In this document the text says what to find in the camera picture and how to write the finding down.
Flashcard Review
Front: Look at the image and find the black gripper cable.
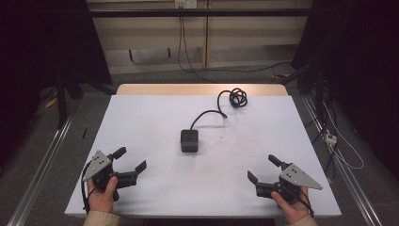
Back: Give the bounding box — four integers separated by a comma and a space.
80, 160, 96, 215
290, 186, 315, 218

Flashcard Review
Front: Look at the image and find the white power strip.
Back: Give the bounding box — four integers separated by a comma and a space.
325, 132, 338, 147

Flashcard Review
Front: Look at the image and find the white table mat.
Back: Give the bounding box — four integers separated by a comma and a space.
63, 94, 343, 219

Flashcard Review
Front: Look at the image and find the black horizontal bar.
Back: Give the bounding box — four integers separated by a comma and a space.
88, 8, 314, 18

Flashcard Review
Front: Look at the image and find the black metal stand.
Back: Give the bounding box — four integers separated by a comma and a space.
55, 73, 70, 130

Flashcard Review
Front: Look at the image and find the black curtain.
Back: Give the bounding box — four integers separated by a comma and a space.
291, 0, 399, 182
0, 0, 113, 177

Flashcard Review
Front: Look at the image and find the aluminium floor rail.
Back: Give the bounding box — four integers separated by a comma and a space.
301, 94, 384, 226
7, 114, 75, 226

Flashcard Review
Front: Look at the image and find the black power adapter box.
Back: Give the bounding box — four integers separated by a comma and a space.
180, 128, 200, 153

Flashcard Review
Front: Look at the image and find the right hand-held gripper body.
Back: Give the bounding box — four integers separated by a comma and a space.
255, 162, 324, 207

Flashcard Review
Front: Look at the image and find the white floor cable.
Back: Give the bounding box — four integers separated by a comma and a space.
322, 101, 365, 171

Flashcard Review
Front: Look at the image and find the black hanging wall cable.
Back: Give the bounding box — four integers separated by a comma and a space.
177, 15, 294, 85

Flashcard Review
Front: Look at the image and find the white wall socket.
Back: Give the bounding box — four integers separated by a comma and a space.
174, 0, 199, 9

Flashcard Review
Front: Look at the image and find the person's right hand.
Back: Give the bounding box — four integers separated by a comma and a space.
270, 186, 311, 225

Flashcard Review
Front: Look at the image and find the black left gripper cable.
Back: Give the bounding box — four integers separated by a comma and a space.
80, 160, 96, 215

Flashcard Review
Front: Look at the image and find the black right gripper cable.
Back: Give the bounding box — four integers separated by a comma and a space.
290, 186, 315, 218

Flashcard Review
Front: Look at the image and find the person's left hand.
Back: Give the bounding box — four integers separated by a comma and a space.
86, 175, 120, 215

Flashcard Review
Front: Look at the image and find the black coiled cable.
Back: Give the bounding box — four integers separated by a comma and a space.
189, 87, 249, 131

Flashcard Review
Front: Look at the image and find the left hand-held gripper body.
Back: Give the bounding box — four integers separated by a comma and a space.
82, 150, 139, 202

